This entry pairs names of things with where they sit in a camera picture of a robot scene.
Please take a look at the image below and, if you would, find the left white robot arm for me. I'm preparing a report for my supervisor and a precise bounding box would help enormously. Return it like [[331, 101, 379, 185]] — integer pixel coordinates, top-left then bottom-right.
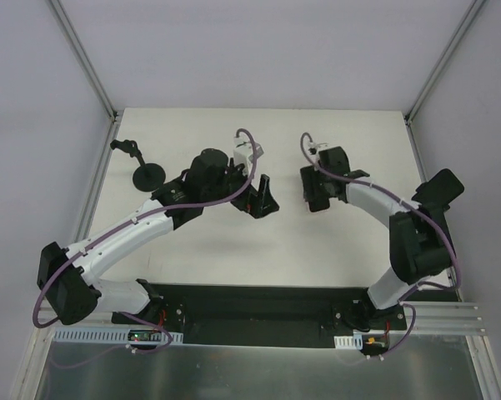
[[38, 142, 279, 325]]

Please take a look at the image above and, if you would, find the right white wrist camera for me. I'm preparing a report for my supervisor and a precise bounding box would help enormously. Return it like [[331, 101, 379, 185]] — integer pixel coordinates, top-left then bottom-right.
[[308, 141, 330, 163]]

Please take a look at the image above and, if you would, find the pink case smartphone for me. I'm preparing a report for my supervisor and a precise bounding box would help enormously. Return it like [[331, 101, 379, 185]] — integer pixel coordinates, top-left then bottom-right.
[[307, 197, 330, 213]]

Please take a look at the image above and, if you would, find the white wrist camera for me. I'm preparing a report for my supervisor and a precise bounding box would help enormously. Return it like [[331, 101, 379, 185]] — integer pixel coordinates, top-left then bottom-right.
[[308, 141, 330, 163], [233, 128, 263, 175]]

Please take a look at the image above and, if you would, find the right aluminium frame post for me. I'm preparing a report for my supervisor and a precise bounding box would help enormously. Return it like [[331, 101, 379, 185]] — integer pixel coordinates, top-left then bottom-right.
[[403, 0, 487, 126]]

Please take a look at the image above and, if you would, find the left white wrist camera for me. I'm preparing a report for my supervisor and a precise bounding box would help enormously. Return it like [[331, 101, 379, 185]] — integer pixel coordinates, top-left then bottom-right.
[[233, 128, 263, 175]]

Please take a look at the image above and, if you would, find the aluminium frame post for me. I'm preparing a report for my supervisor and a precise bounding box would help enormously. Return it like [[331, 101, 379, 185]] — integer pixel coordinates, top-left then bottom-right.
[[48, 0, 123, 123], [403, 0, 487, 126]]

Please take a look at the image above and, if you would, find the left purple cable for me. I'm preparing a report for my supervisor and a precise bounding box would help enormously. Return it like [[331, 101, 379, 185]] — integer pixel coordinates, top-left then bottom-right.
[[32, 127, 260, 330]]

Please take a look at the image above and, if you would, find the left aluminium frame post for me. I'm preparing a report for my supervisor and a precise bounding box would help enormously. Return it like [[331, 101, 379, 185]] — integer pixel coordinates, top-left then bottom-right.
[[48, 0, 123, 123]]

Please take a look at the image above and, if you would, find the black case smartphone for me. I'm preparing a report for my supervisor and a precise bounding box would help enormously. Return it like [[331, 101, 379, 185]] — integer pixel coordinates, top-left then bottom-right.
[[412, 168, 464, 212]]

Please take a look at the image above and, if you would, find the black gooseneck phone stand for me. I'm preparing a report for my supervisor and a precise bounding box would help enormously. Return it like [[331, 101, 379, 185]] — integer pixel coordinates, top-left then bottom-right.
[[109, 139, 166, 193]]

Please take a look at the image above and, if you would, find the right white cable duct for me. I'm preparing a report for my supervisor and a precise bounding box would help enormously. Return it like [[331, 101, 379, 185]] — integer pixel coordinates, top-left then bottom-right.
[[333, 332, 363, 351]]

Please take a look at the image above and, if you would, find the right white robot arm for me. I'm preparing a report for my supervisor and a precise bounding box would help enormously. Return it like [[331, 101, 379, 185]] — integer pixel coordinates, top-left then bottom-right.
[[300, 142, 464, 332]]

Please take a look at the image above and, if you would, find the purple cable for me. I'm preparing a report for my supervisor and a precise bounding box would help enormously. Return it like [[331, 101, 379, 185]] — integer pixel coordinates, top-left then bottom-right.
[[32, 127, 260, 330], [299, 132, 463, 363]]

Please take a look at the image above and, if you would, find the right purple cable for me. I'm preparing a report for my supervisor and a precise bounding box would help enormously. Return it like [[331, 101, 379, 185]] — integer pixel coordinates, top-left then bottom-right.
[[299, 132, 463, 363]]

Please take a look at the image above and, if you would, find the left white cable duct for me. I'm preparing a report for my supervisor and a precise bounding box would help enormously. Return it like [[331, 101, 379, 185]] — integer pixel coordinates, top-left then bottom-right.
[[53, 327, 183, 346]]

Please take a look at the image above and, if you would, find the white cable duct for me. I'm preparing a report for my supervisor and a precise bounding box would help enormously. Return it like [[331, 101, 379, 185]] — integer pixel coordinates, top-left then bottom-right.
[[53, 327, 183, 346], [333, 332, 363, 351]]

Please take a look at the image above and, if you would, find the aluminium rail bar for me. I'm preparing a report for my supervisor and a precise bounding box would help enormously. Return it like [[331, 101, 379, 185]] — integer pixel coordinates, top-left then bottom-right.
[[403, 302, 484, 334]]

